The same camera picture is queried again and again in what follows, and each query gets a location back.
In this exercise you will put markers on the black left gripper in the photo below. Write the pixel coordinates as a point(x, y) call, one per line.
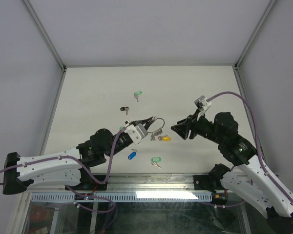
point(144, 122)

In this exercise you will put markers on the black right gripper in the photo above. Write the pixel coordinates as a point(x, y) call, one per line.
point(181, 127)

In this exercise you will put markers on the large metal keyring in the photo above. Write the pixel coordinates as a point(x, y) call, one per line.
point(162, 125)

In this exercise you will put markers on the bunch of silver keys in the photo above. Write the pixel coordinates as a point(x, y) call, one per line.
point(156, 134)

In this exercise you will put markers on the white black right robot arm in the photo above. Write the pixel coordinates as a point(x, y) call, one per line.
point(269, 196)

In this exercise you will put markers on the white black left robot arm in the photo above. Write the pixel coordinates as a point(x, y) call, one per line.
point(91, 160)

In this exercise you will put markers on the yellow key tag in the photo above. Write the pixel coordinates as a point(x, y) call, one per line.
point(166, 138)

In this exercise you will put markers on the silver key on green tag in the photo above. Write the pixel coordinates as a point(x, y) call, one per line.
point(136, 98)

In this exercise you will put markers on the blue key tag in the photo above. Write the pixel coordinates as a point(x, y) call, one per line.
point(132, 155)

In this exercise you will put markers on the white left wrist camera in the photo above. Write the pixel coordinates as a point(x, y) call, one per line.
point(136, 131)

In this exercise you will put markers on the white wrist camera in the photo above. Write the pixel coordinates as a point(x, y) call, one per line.
point(202, 105)
point(136, 131)

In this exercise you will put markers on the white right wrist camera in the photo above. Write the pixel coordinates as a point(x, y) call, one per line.
point(202, 105)

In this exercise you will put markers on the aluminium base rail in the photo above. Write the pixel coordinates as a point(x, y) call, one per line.
point(151, 182)

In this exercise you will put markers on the white slotted cable duct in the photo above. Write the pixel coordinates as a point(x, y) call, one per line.
point(139, 196)

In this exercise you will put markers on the aluminium frame right post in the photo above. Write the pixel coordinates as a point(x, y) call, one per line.
point(256, 32)

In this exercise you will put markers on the aluminium frame post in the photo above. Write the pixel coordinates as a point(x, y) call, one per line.
point(256, 32)
point(43, 33)

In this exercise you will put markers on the aluminium frame left post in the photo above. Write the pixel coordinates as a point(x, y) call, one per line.
point(43, 33)

